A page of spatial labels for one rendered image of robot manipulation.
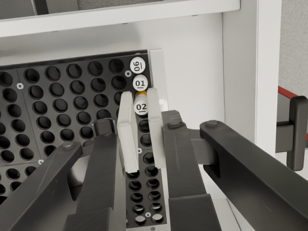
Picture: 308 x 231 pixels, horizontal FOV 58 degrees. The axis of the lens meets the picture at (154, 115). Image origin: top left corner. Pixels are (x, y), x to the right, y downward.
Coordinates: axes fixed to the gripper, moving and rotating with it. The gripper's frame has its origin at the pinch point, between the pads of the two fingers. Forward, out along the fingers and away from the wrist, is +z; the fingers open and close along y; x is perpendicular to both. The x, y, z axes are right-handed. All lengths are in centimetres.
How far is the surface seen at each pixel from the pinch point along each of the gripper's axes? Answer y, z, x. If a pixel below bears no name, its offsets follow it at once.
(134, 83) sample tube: -0.3, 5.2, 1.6
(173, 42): 4.0, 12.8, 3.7
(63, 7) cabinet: -20, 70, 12
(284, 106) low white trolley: 31, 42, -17
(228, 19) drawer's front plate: 9.3, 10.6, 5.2
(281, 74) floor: 57, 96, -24
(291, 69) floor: 61, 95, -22
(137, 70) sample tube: 0.0, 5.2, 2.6
